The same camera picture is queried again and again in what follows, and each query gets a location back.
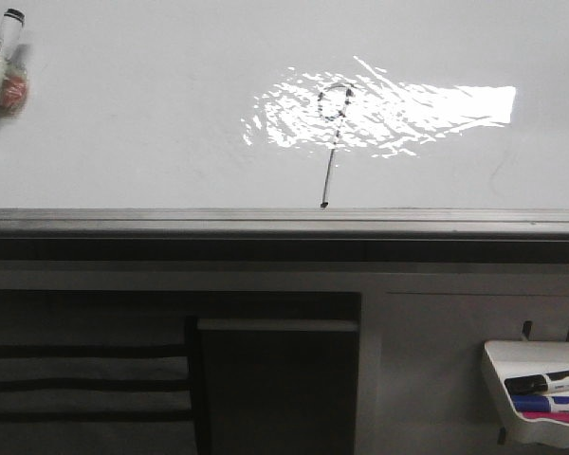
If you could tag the white whiteboard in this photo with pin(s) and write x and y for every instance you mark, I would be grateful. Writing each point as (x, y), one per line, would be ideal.
(280, 104)

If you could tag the aluminium whiteboard ledge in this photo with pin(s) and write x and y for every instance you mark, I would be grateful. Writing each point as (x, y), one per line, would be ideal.
(285, 223)

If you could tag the dark panel with white top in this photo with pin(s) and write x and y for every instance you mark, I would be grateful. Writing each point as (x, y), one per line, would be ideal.
(282, 386)

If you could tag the white marker tray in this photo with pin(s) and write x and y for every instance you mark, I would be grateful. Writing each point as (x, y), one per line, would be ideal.
(504, 359)

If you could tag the black tray hook left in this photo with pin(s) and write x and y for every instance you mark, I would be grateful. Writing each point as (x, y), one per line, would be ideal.
(526, 330)

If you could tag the grey striped fabric organizer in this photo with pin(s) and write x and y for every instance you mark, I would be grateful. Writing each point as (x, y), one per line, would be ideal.
(89, 372)

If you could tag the blue capped marker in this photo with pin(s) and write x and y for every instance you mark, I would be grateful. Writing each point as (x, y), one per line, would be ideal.
(541, 403)

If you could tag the black capped marker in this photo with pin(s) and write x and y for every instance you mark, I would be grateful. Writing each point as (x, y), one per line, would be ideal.
(540, 383)

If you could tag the pink marker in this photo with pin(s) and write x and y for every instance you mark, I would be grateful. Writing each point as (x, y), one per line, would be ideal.
(562, 417)

